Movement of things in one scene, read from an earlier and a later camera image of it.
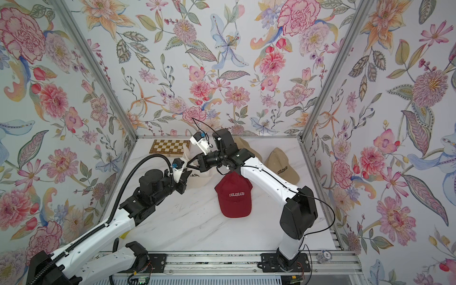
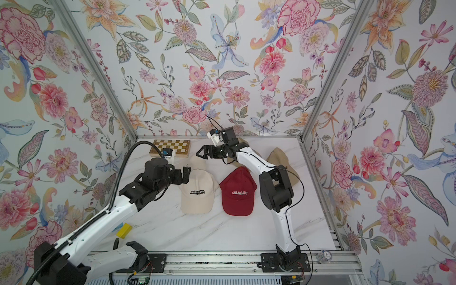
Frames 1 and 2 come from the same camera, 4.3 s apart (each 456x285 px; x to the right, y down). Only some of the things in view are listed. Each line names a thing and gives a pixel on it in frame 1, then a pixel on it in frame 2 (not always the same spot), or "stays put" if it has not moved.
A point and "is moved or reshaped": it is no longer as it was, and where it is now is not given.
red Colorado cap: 234,195 stays put
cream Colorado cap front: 197,179 is moved or reshaped
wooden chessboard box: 168,148 stays put
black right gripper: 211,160 → 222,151
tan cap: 276,160 stays put
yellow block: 123,236 stays put
